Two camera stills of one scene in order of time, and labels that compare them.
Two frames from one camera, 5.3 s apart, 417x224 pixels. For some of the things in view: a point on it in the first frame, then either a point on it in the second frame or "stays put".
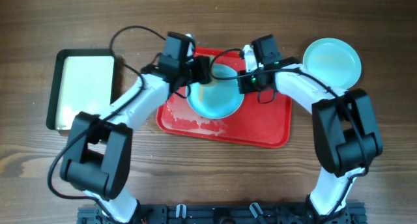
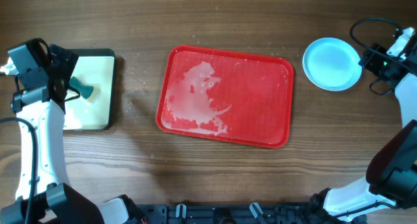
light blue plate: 218,99 -> 332,64
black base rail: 220,213 stays put
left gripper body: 193,70 -> 62,68
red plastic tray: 264,120 stays put
